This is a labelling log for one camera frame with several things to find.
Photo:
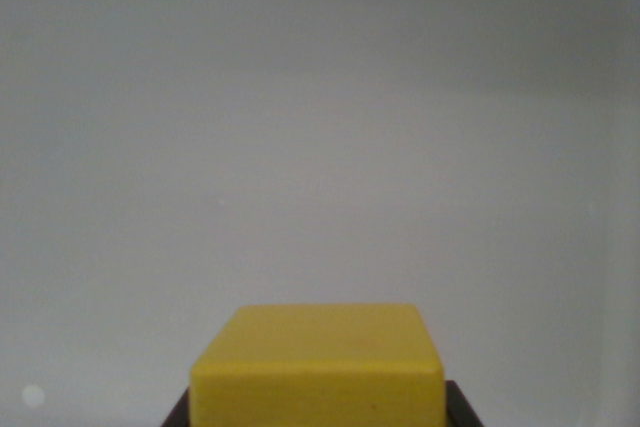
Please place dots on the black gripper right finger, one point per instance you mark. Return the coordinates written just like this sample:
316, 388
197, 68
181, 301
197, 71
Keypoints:
460, 407

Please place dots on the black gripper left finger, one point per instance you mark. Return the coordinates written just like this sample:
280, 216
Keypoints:
177, 412

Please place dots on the yellow wooden cube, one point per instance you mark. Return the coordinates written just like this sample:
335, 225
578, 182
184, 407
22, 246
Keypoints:
317, 367

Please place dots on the grey plastic bin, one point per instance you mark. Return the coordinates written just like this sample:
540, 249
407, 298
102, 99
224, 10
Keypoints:
300, 122

